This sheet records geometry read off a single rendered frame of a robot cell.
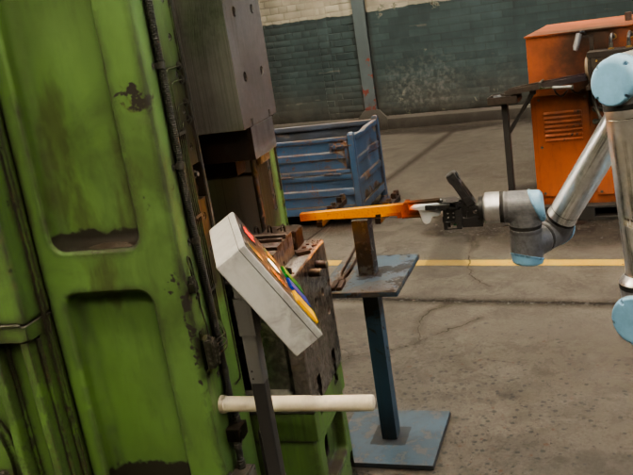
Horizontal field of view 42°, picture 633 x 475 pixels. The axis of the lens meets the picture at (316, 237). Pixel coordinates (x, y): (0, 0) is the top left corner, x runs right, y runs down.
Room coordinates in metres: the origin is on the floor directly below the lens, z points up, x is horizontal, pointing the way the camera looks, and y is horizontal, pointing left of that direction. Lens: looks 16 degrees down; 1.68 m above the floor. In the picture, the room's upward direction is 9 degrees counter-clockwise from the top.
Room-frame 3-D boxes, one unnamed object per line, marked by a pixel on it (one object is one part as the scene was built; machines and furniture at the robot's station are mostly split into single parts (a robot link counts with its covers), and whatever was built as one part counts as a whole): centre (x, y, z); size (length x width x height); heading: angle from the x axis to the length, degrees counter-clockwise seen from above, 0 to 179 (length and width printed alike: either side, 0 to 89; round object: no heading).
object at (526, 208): (2.24, -0.59, 1.04); 0.12 x 0.09 x 0.10; 73
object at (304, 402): (2.07, 0.12, 0.62); 0.44 x 0.05 x 0.05; 73
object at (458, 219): (2.29, -0.43, 1.04); 0.12 x 0.08 x 0.09; 73
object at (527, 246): (2.24, -0.60, 0.92); 0.12 x 0.09 x 0.12; 130
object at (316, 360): (2.55, 0.30, 0.69); 0.56 x 0.38 x 0.45; 73
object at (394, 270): (2.86, -0.17, 0.69); 0.40 x 0.30 x 0.02; 160
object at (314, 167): (6.55, 0.03, 0.36); 1.20 x 0.80 x 0.72; 69
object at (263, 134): (2.49, 0.31, 1.32); 0.42 x 0.20 x 0.10; 73
